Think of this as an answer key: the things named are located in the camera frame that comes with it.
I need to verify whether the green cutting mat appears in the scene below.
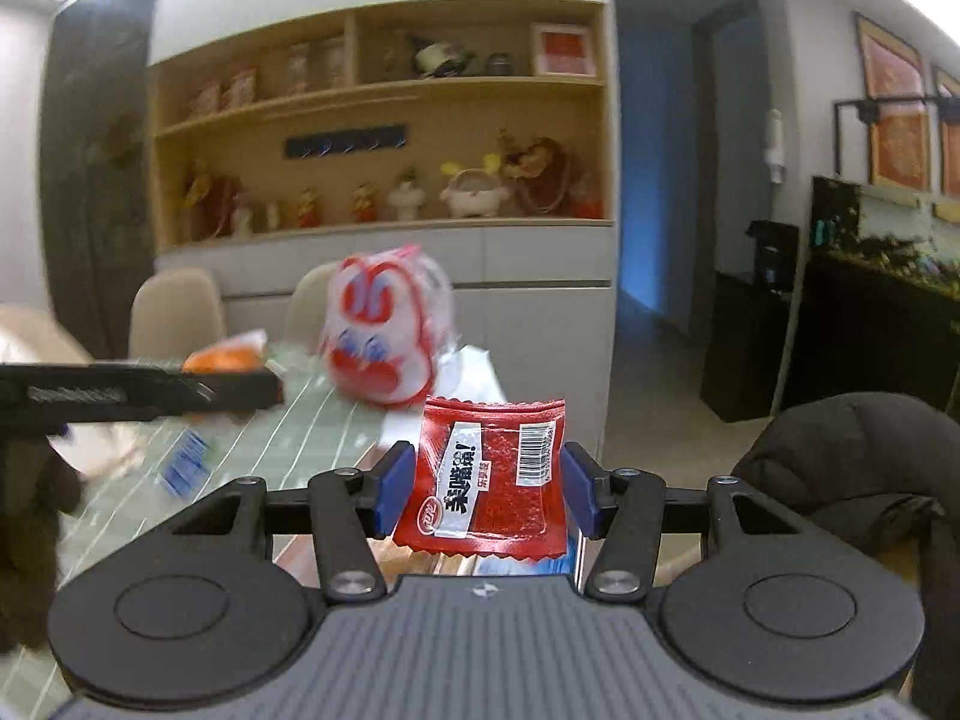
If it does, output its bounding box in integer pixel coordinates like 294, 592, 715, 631
56, 341, 398, 578

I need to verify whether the white pig figurine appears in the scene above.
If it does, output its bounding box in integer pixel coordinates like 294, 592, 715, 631
439, 156, 511, 220

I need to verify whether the white sideboard cabinet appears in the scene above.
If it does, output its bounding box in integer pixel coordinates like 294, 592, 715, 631
154, 221, 617, 451

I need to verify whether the large red brown figurine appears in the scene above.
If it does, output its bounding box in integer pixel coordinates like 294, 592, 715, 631
499, 131, 575, 217

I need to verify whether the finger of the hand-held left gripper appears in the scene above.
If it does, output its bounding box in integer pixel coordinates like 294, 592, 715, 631
160, 367, 286, 418

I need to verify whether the white round figurine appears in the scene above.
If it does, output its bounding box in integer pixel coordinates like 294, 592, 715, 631
387, 169, 428, 222

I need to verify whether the wooden wall shelf unit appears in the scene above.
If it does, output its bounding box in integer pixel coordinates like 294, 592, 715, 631
148, 0, 610, 248

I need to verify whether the blue snack packet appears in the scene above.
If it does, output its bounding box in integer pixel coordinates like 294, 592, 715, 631
161, 431, 216, 500

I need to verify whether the red and white plastic bag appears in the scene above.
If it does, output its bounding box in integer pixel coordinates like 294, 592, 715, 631
319, 244, 458, 410

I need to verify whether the white and dark ornament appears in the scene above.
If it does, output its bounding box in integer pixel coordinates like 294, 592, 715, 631
409, 34, 477, 80

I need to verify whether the black aquarium stand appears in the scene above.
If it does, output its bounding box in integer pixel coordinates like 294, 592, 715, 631
780, 255, 960, 415

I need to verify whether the large framed wall picture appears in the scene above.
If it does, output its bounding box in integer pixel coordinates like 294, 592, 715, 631
855, 13, 931, 188

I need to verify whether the narrow framed wall picture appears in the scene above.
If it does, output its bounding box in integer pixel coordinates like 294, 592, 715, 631
932, 66, 960, 222

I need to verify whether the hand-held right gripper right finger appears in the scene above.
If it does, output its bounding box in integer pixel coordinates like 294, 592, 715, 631
562, 441, 805, 604

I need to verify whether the black coffee machine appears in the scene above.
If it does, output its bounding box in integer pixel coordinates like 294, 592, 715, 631
748, 220, 800, 287

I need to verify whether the red framed picture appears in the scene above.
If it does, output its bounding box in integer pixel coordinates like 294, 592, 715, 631
531, 21, 597, 77

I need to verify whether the black jacket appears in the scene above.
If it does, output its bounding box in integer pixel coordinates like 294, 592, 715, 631
731, 391, 947, 586

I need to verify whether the white wall device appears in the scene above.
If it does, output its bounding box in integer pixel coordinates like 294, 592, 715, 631
763, 109, 785, 182

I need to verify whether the glass aquarium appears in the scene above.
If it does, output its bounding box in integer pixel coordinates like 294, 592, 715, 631
810, 176, 960, 301

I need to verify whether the red snack packet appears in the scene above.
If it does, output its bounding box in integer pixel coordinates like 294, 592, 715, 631
394, 394, 572, 560

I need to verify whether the red and yellow figurine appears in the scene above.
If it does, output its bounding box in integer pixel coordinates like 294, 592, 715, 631
182, 159, 230, 241

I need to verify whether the black low cabinet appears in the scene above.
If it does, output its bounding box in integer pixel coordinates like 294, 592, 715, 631
701, 270, 796, 422

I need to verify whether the beige chair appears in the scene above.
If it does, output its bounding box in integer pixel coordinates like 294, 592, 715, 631
287, 261, 347, 353
129, 268, 227, 361

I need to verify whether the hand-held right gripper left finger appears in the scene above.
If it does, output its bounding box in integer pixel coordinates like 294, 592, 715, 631
172, 441, 417, 605

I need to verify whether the tall clear jar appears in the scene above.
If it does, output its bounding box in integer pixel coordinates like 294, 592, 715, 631
285, 43, 312, 95

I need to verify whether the black metal lamp frame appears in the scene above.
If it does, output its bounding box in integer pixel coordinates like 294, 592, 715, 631
832, 96, 960, 188

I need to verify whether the blue white packet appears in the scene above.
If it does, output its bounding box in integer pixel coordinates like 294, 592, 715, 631
472, 532, 583, 580

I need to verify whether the orange bread packet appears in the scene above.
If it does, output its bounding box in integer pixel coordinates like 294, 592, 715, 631
182, 330, 269, 376

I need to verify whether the dark tall cabinet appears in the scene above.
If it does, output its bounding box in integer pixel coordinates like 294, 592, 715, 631
37, 0, 166, 361

